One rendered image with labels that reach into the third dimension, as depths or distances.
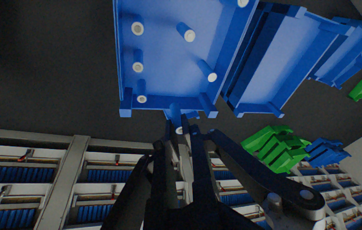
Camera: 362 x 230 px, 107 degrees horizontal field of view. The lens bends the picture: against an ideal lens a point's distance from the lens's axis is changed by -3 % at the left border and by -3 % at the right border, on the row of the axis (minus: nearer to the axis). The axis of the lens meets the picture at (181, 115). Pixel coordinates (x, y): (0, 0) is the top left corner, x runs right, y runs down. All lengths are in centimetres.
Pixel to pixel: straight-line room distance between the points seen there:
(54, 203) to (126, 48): 77
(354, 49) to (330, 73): 16
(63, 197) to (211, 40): 87
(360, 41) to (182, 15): 114
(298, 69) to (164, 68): 46
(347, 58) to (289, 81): 70
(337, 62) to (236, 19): 103
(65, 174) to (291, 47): 108
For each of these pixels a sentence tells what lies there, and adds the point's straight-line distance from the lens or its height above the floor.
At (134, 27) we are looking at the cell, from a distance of 22.
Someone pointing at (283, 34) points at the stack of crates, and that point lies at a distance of 53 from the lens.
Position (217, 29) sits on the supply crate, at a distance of 32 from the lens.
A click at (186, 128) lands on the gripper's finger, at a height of 58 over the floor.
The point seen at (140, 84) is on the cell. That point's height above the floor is 43.
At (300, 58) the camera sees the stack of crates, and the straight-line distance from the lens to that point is 62.
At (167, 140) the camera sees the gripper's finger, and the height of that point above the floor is 59.
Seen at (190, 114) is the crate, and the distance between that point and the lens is 94.
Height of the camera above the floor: 69
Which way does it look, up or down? 47 degrees down
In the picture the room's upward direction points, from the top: 163 degrees clockwise
